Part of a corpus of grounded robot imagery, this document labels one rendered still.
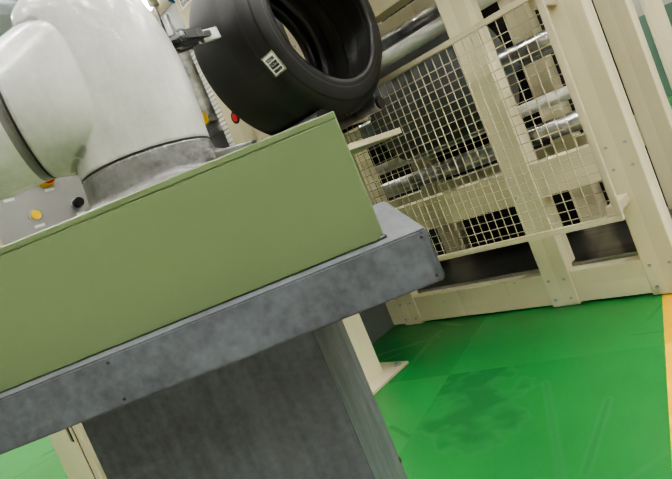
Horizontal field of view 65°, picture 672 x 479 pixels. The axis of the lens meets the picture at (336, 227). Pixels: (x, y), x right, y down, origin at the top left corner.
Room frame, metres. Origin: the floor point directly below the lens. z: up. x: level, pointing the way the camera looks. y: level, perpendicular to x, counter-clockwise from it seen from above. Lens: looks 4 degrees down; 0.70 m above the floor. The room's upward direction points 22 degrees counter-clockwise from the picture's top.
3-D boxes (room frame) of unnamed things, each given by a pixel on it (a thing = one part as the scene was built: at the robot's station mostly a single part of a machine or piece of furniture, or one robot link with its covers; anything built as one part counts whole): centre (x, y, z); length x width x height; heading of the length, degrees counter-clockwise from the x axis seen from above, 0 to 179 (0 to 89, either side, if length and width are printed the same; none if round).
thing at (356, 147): (1.74, -0.06, 0.80); 0.37 x 0.36 x 0.02; 135
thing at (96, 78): (0.63, 0.18, 0.92); 0.18 x 0.16 x 0.22; 103
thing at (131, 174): (0.63, 0.16, 0.78); 0.22 x 0.18 x 0.06; 81
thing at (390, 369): (1.91, 0.13, 0.01); 0.27 x 0.27 x 0.02; 45
